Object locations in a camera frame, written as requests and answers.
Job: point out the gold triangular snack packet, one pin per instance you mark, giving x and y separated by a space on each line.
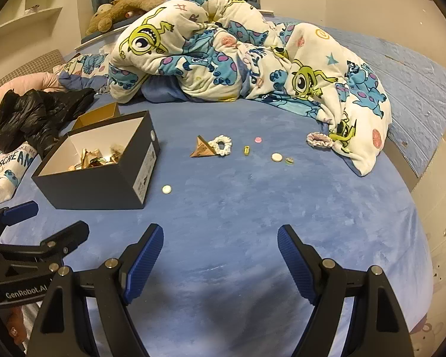
202 148

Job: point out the gold cardboard box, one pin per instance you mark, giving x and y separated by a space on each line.
96 115

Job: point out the black plastic bag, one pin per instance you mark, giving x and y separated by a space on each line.
22 111

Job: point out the brown plush toy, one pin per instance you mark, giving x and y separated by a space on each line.
133 3

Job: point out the pink scrunchie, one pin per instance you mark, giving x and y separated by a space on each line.
314 139

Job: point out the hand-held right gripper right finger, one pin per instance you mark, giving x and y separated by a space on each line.
295 264

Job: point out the cartoon printed blanket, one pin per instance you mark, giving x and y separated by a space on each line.
208 63

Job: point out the white wall shelf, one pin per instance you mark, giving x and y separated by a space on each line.
29 15

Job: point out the light blue quilted bedspread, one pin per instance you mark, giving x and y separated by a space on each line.
412 81

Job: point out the grey plaid cloth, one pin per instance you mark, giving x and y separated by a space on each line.
33 63

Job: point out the white scrunchie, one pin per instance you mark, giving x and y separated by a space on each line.
226 148

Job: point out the black shoe box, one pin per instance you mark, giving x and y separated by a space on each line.
96 189

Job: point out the blue cartoon printed pillow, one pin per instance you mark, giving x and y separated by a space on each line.
85 63

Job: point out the white green round candy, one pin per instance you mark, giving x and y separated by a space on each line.
166 189

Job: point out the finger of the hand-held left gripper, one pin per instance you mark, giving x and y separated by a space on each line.
20 209
65 236

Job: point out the cream round candy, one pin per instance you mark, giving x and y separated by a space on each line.
277 157

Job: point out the white printed pillow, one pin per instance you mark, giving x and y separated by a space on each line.
3 178

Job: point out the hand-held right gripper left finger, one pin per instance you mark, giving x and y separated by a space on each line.
143 264

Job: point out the pile of gold wrapped candies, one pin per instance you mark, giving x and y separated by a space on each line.
93 158

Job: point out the blue bed sheet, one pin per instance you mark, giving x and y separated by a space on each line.
226 212

